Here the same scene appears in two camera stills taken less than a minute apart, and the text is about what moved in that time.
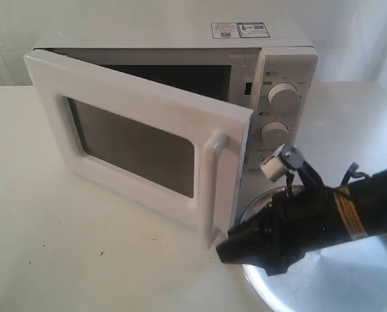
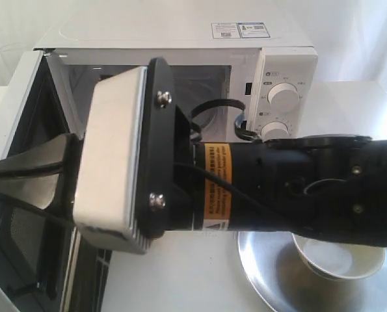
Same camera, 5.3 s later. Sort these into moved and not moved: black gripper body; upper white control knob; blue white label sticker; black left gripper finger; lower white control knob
Moved: black left gripper finger; black gripper body
Not moved: upper white control knob; blue white label sticker; lower white control knob
